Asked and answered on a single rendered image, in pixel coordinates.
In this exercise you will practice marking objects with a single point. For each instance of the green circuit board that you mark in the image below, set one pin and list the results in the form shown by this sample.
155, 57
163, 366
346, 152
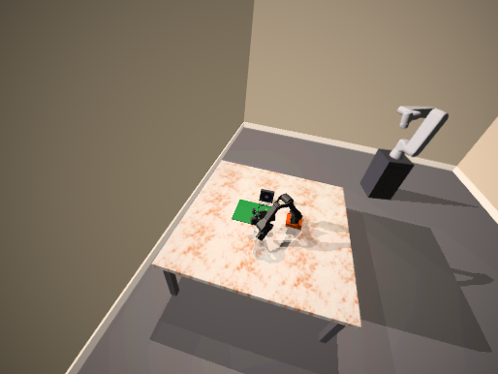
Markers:
243, 211

